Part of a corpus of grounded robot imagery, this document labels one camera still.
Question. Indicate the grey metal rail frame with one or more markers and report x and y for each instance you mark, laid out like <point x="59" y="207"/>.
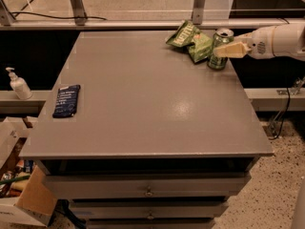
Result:
<point x="102" y="15"/>

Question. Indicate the white pump dispenser bottle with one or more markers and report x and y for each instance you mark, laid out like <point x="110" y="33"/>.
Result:
<point x="19" y="85"/>

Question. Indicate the green soda can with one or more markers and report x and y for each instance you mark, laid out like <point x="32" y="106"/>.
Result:
<point x="221" y="37"/>

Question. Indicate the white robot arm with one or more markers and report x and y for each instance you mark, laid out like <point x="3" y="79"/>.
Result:
<point x="288" y="40"/>

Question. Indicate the cardboard box with clutter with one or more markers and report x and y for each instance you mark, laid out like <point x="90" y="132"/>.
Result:
<point x="24" y="199"/>

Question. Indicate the dark blue snack bag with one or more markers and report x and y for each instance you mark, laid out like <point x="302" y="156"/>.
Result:
<point x="66" y="102"/>

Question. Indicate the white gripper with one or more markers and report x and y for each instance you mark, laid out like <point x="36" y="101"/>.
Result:
<point x="258" y="46"/>

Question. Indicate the grey drawer cabinet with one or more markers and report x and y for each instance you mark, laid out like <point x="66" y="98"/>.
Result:
<point x="157" y="142"/>

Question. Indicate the green jalapeno chip bag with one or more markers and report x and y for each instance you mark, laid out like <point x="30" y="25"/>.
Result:
<point x="189" y="36"/>

